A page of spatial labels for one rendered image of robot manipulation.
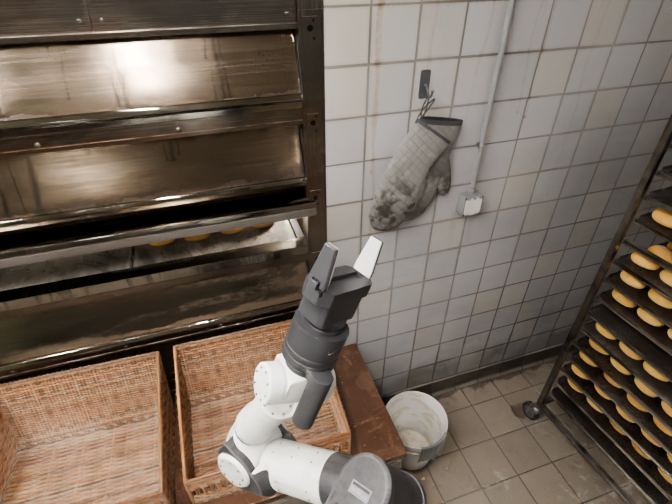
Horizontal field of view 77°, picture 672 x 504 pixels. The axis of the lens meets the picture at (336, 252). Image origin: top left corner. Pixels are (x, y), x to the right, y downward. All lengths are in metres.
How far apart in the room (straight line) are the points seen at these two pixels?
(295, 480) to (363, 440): 0.91
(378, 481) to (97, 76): 1.11
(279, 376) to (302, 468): 0.22
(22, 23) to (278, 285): 1.05
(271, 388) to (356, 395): 1.19
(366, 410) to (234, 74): 1.29
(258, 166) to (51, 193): 0.57
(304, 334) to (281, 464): 0.32
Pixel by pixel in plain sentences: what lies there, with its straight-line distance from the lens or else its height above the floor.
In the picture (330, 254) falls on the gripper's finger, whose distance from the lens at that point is 0.54.
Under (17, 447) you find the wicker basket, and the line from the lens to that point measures 2.04.
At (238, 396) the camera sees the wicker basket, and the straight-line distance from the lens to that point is 1.87.
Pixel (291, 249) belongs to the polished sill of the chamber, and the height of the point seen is 1.17.
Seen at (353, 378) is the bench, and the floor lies 0.58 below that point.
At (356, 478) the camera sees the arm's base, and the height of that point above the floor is 1.40.
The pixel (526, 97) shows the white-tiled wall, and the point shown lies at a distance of 1.73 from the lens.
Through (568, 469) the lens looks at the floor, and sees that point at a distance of 2.59.
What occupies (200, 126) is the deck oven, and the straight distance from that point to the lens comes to 1.32.
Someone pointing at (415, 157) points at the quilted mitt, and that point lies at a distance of 1.46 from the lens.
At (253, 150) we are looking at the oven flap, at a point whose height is 1.56.
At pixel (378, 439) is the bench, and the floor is 0.58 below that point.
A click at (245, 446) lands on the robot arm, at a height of 1.32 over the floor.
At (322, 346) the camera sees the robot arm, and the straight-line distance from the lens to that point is 0.62.
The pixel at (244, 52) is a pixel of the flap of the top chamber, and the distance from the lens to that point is 1.29.
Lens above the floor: 2.08
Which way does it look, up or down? 36 degrees down
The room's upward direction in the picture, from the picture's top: straight up
